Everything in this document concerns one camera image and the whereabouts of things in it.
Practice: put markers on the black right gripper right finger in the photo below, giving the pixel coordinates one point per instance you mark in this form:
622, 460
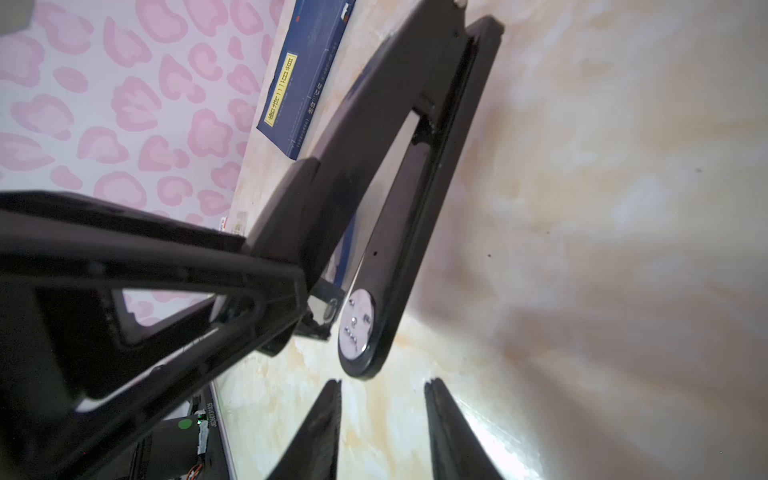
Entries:
456, 452

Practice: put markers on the dark blue booklet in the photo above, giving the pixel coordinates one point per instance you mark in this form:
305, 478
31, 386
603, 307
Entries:
313, 38

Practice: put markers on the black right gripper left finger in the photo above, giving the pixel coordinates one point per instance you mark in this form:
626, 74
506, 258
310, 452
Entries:
313, 452

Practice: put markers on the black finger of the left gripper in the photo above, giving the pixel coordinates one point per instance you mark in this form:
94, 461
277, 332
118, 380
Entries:
111, 317

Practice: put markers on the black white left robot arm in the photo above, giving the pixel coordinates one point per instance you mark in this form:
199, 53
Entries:
180, 447

